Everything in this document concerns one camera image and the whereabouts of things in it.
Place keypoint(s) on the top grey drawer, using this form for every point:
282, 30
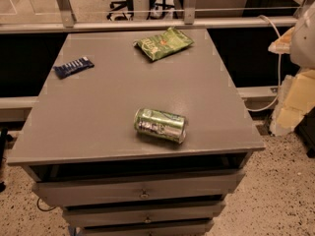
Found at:
140, 188

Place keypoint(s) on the bottom grey drawer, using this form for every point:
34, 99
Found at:
167, 228

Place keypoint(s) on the grey drawer cabinet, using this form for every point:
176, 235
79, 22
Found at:
133, 147

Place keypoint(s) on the grey drawer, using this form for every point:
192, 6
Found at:
143, 214
140, 188
167, 228

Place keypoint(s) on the green soda can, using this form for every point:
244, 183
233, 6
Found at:
160, 124

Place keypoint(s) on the middle grey drawer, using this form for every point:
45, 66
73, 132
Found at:
143, 214

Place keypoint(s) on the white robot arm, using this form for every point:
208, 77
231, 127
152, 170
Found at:
302, 50

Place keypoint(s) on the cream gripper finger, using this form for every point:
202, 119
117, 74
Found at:
296, 99
282, 44

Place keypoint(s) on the black office chair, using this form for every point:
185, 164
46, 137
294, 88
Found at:
126, 10

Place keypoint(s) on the green chip bag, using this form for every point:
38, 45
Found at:
161, 45

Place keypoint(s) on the grey metal railing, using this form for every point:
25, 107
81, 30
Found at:
42, 16

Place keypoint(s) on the blue snack bar wrapper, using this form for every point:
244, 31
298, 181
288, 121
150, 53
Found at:
73, 67

